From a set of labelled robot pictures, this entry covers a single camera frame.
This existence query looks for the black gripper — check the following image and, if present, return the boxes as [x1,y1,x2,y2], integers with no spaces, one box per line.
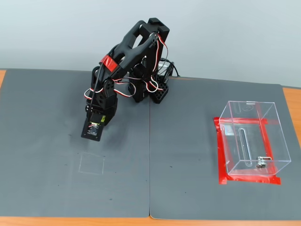
[86,94,118,127]

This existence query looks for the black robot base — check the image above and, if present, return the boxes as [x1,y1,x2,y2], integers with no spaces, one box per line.
[127,74,169,104]

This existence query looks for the transparent acrylic box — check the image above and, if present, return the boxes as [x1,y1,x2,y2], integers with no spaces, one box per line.
[219,100,292,176]

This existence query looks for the silver metal box latch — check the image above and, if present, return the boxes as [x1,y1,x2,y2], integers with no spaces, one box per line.
[255,156,272,169]

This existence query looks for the red tape band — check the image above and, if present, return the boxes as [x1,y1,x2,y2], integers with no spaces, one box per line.
[99,55,119,73]

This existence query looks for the grey mat with chalk square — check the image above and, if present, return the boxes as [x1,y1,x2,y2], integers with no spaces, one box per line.
[0,68,151,218]

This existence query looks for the grey mat with red tape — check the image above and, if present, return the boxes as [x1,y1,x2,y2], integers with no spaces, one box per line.
[149,75,301,221]

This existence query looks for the black camera cable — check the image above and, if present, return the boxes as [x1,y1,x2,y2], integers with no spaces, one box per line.
[88,60,105,125]

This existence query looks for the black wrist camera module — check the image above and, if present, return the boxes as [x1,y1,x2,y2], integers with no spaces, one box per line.
[80,116,104,142]

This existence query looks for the black power cable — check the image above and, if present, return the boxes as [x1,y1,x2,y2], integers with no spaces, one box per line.
[159,60,182,83]

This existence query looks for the red white servo wires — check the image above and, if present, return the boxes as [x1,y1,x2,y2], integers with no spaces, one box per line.
[84,32,169,101]

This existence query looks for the red tape frame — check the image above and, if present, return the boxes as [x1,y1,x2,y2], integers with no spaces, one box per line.
[213,103,282,186]

